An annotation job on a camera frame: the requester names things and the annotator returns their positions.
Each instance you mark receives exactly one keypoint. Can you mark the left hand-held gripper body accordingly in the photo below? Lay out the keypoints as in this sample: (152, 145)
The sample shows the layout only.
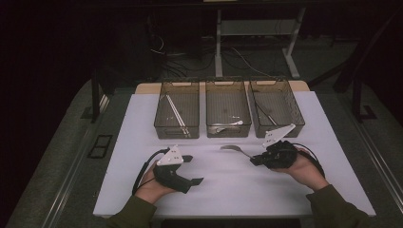
(169, 177)

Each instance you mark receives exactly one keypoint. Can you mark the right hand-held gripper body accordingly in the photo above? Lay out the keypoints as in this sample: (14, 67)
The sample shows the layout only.
(280, 155)

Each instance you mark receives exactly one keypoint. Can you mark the steel fork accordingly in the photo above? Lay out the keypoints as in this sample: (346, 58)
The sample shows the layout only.
(233, 148)

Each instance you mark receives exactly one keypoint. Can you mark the steel table knife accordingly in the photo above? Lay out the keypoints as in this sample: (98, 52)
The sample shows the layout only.
(272, 120)

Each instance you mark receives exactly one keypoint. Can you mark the white ceramic spoon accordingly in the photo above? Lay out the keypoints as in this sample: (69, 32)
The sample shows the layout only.
(237, 123)

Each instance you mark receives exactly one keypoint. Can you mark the smoky clear plastic bin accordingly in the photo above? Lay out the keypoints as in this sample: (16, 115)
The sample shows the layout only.
(226, 104)
(282, 107)
(187, 107)

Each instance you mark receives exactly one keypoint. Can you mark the white chopstick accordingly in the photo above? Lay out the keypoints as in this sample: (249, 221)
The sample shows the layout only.
(173, 109)
(177, 109)

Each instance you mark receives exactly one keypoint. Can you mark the person's left hand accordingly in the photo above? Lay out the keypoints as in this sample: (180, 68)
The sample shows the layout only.
(150, 188)

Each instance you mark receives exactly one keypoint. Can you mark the person's right hand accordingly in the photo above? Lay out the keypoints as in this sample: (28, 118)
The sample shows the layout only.
(307, 172)

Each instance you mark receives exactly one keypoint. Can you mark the white table cover board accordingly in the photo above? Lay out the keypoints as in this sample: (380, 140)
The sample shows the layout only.
(253, 196)

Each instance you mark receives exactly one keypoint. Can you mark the black metal stand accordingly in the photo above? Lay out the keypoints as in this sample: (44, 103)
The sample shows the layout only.
(95, 101)
(357, 101)

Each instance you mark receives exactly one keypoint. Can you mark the white metal desk frame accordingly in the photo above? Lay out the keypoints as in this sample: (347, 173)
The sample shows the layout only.
(256, 28)

